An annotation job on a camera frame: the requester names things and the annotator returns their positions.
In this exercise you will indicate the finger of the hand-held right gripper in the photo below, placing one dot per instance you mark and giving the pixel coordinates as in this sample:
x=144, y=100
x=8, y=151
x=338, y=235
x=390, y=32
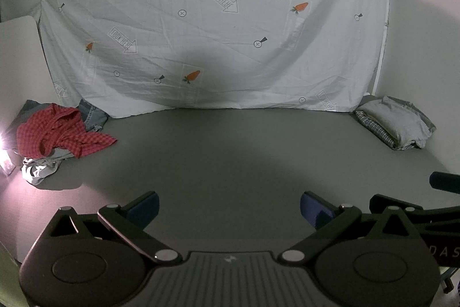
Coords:
x=445, y=181
x=395, y=202

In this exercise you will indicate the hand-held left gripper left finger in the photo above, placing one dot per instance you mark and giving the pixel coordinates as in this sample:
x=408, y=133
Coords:
x=147, y=207

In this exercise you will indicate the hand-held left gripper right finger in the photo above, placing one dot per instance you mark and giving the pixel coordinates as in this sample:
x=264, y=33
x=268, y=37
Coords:
x=312, y=210

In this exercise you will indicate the red checked shorts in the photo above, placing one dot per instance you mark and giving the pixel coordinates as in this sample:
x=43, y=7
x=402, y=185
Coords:
x=36, y=134

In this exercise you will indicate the folded striped garment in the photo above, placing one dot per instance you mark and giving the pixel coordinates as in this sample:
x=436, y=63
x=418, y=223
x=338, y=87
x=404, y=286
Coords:
x=377, y=133

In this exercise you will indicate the folded grey garment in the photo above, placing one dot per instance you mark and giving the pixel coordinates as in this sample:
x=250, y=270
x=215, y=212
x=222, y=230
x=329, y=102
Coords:
x=399, y=120

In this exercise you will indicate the blue denim jeans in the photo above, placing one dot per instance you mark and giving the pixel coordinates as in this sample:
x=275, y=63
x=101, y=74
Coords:
x=91, y=116

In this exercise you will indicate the light grey crumpled garment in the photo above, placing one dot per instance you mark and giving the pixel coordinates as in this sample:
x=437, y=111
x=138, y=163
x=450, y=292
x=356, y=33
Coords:
x=36, y=170

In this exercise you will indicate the dark grey-blue garment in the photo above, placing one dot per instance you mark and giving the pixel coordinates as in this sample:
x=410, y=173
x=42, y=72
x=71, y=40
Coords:
x=30, y=109

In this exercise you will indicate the white carrot-print sheet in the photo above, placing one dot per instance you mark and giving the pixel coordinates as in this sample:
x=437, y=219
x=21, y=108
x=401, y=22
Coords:
x=215, y=23

